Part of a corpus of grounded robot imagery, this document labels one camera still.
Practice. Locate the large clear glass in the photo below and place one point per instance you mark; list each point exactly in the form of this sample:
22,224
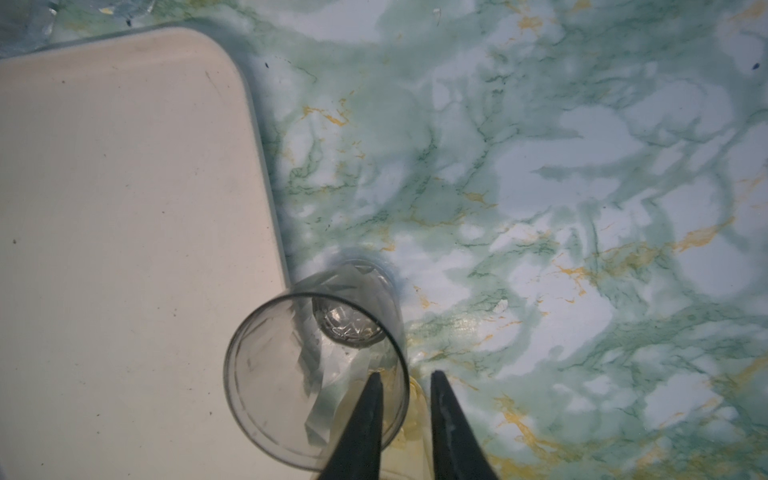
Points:
26,25

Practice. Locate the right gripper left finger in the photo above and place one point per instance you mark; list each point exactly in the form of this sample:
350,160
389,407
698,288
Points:
357,455

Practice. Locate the amber yellow cup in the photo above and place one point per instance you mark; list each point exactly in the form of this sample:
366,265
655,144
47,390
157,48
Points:
410,454

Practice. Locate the grey smoky cup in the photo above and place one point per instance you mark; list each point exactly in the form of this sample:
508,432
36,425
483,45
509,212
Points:
297,365

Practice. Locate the pink rectangular tray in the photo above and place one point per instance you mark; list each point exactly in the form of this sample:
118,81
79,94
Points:
136,235

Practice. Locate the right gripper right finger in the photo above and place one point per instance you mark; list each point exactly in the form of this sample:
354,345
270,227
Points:
456,452

